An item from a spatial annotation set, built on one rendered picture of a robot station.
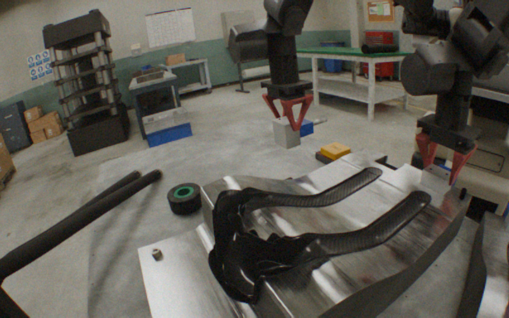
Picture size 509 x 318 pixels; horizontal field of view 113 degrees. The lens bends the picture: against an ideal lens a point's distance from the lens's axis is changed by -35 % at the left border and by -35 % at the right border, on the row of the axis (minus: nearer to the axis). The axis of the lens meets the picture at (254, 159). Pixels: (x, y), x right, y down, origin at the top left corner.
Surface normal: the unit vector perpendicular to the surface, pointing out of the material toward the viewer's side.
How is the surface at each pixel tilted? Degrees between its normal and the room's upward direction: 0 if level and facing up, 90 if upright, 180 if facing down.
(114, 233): 0
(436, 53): 37
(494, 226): 0
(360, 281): 22
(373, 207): 3
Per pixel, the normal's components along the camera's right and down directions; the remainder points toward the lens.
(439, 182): -0.89, 0.29
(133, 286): -0.11, -0.89
